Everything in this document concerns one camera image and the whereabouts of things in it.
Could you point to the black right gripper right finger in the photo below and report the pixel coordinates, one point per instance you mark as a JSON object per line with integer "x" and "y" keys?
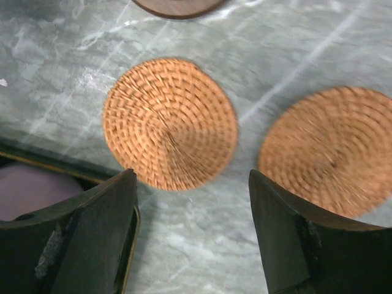
{"x": 307, "y": 249}

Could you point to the black tray gold rim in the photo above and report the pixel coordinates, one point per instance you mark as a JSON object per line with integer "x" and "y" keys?
{"x": 88, "y": 176}

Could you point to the dark walnut coaster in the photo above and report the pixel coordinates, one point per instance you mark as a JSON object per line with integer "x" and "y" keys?
{"x": 179, "y": 9}

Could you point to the lilac cup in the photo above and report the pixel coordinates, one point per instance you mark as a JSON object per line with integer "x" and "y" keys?
{"x": 26, "y": 188}

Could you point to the woven rattan coaster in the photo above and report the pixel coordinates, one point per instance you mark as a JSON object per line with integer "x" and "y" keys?
{"x": 333, "y": 149}
{"x": 171, "y": 123}

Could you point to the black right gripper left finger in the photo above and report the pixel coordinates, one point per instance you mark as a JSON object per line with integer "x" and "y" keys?
{"x": 81, "y": 245}

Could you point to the woven rattan coaster front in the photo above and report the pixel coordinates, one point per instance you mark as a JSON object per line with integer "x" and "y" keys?
{"x": 333, "y": 149}

